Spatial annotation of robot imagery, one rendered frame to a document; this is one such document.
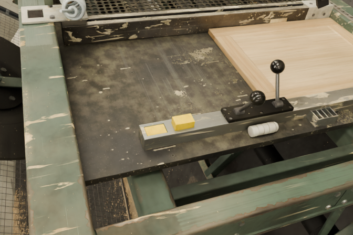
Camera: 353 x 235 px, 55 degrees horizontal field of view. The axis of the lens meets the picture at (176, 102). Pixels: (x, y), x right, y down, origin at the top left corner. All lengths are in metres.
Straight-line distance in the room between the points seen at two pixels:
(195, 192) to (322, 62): 0.68
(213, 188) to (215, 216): 0.17
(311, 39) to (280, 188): 0.76
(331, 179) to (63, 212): 0.56
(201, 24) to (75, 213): 0.86
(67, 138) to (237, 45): 0.72
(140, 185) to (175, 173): 2.33
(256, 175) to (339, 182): 0.20
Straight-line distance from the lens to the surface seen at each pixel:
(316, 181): 0.83
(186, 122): 0.83
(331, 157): 1.05
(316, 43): 1.39
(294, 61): 1.24
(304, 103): 1.03
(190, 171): 3.02
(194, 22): 1.26
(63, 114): 0.79
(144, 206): 0.79
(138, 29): 1.20
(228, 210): 0.71
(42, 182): 0.68
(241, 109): 0.88
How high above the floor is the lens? 2.16
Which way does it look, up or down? 40 degrees down
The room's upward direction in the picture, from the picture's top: 67 degrees counter-clockwise
